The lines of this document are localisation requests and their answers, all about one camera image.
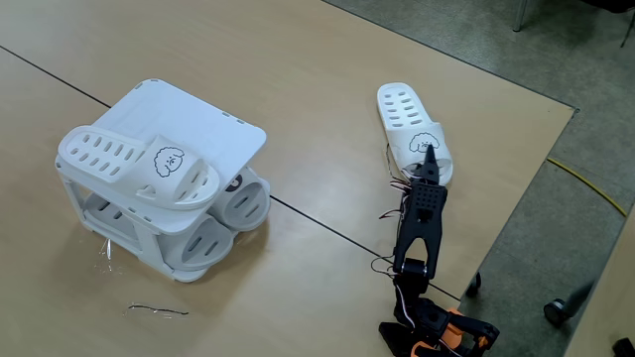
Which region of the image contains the white dog-print slipper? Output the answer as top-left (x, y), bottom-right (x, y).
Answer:
top-left (57, 124), bottom-right (222, 212)
top-left (376, 81), bottom-right (454, 188)

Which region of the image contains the grey bear slipper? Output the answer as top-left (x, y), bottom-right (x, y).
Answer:
top-left (215, 167), bottom-right (272, 232)
top-left (83, 193), bottom-right (235, 273)

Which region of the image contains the white two-tier shoe rack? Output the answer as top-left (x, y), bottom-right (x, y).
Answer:
top-left (54, 77), bottom-right (272, 284)

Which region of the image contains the black table caster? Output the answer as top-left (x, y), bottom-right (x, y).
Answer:
top-left (464, 271), bottom-right (482, 298)

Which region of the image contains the metal chair leg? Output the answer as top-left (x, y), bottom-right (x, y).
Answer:
top-left (512, 0), bottom-right (530, 34)
top-left (619, 12), bottom-right (635, 50)

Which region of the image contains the black chair caster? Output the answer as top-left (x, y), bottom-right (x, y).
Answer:
top-left (543, 280), bottom-right (596, 328)

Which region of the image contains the black floor object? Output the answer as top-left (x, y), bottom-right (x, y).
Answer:
top-left (611, 336), bottom-right (635, 357)

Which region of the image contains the long clear tape strip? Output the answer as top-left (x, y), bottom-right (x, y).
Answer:
top-left (123, 301), bottom-right (191, 319)

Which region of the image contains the yellow cable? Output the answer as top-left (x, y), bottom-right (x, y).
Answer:
top-left (545, 157), bottom-right (629, 217)

